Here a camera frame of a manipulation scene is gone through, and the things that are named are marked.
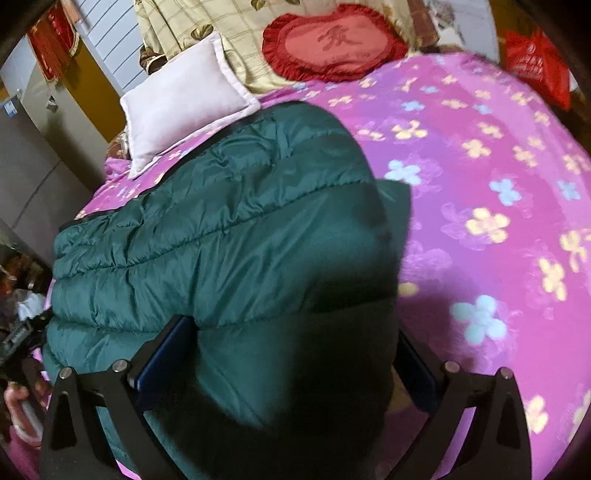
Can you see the person's left hand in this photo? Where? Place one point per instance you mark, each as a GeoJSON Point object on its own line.
{"type": "Point", "coordinates": [18, 406]}

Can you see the cluttered bedside table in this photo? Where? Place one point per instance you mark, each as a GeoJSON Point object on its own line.
{"type": "Point", "coordinates": [21, 286]}

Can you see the person's left forearm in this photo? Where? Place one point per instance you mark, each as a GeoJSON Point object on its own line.
{"type": "Point", "coordinates": [18, 457]}

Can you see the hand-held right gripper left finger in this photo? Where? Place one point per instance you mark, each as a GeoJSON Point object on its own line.
{"type": "Point", "coordinates": [157, 364]}

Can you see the pink floral blanket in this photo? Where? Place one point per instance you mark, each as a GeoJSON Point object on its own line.
{"type": "Point", "coordinates": [485, 161]}

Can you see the red shopping bag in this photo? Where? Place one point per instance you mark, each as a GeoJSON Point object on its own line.
{"type": "Point", "coordinates": [535, 64]}

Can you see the red hanging decoration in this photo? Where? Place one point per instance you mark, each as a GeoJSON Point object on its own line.
{"type": "Point", "coordinates": [55, 41]}

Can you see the grey wardrobe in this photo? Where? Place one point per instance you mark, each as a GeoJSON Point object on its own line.
{"type": "Point", "coordinates": [32, 161]}

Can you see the dark green puffer jacket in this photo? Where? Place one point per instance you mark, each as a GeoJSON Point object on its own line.
{"type": "Point", "coordinates": [231, 221]}

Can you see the white pillow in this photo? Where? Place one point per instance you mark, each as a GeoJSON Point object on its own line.
{"type": "Point", "coordinates": [180, 106]}

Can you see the brown patterned cloth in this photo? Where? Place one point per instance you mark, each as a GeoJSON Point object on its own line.
{"type": "Point", "coordinates": [421, 23]}

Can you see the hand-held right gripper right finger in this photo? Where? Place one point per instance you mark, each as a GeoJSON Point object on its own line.
{"type": "Point", "coordinates": [418, 374]}

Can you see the red heart-shaped cushion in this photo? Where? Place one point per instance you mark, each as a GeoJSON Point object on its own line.
{"type": "Point", "coordinates": [332, 44]}

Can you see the beige floral quilt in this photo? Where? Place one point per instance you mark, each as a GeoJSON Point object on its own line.
{"type": "Point", "coordinates": [184, 23]}

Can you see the brown wooden door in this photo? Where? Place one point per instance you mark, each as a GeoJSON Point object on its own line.
{"type": "Point", "coordinates": [92, 92]}

